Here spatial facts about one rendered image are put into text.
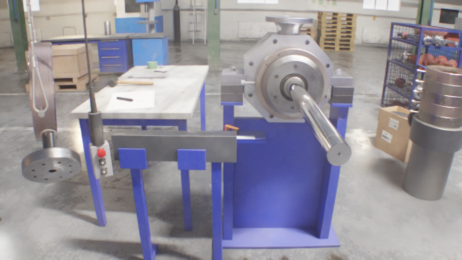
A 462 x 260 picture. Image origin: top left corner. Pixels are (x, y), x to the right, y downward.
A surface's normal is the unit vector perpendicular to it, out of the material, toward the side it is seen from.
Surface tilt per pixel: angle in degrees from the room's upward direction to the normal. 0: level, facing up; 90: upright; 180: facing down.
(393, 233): 0
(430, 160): 90
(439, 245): 0
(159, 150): 90
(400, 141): 90
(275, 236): 0
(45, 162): 130
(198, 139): 90
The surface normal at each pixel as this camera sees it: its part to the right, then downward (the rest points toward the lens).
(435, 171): -0.25, 0.35
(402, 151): -0.93, 0.13
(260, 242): 0.00, -0.93
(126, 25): -0.04, 0.37
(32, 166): 0.32, 0.86
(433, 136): -0.68, 0.26
